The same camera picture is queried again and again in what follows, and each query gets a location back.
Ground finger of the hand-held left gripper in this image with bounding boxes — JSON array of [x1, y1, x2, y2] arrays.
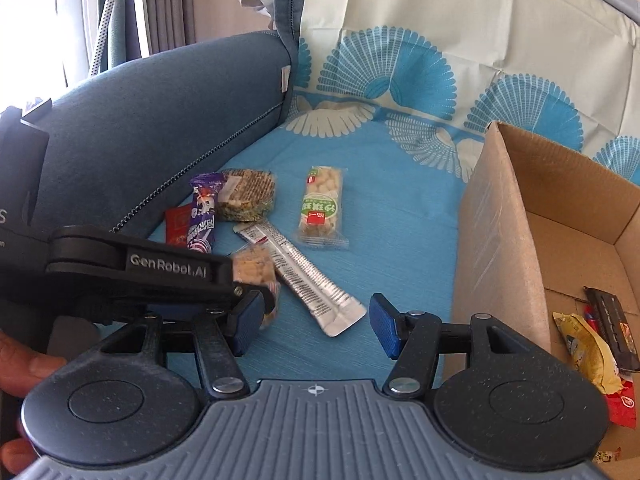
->
[[232, 282, 277, 315]]

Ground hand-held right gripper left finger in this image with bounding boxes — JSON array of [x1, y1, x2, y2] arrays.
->
[[89, 290, 265, 402]]

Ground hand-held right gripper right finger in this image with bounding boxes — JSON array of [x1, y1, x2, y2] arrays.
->
[[369, 294, 551, 401]]

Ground clear biscuit bag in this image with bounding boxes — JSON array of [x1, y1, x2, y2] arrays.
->
[[231, 247, 282, 331]]

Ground silver stick packet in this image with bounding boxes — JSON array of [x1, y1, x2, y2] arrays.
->
[[234, 221, 368, 337]]

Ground red square snack packet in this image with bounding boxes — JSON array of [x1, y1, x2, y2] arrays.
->
[[164, 205, 194, 247]]

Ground round seed cracker packet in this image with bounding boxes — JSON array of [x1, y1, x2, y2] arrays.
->
[[215, 169, 279, 224]]

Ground cardboard box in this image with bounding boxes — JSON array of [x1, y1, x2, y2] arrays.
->
[[452, 121, 640, 476]]

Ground yellow snack packet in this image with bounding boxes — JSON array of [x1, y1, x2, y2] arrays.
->
[[552, 311, 624, 395]]

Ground black snack bar packet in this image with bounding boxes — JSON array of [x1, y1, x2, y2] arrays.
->
[[582, 286, 640, 374]]

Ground red stick packet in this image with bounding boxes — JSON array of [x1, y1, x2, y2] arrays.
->
[[584, 304, 639, 429]]

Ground person's left hand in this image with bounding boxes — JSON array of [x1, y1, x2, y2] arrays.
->
[[0, 331, 68, 472]]

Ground purple candy packet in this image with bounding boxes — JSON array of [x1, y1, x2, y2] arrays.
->
[[186, 172, 226, 256]]

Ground clear peanut snack packet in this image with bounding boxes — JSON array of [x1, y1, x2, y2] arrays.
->
[[298, 166, 350, 251]]

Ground blue white printed sofa cover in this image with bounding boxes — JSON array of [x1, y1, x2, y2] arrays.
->
[[150, 0, 640, 396]]

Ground blue fabric sofa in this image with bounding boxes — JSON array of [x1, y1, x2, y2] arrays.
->
[[0, 0, 307, 333]]

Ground grey curtain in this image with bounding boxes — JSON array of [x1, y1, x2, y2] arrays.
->
[[50, 0, 201, 77]]

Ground speckled white cord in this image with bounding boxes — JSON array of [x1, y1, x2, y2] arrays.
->
[[89, 0, 127, 77]]

